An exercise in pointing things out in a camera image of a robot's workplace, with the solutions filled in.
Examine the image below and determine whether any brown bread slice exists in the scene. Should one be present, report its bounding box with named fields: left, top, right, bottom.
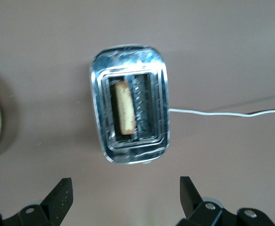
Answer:
left=114, top=81, right=137, bottom=136

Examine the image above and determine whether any chrome and beige toaster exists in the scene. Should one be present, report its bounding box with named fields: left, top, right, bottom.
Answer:
left=89, top=44, right=170, bottom=165

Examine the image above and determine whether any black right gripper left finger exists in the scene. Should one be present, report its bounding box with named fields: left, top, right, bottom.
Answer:
left=0, top=177, right=74, bottom=226

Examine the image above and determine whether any brown table cover sheet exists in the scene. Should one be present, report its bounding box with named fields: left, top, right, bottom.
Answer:
left=0, top=0, right=275, bottom=226

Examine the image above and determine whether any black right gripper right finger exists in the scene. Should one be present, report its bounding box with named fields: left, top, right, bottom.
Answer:
left=175, top=175, right=275, bottom=226

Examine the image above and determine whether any white toaster power cable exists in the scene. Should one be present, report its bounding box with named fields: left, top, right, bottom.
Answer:
left=169, top=107, right=275, bottom=118

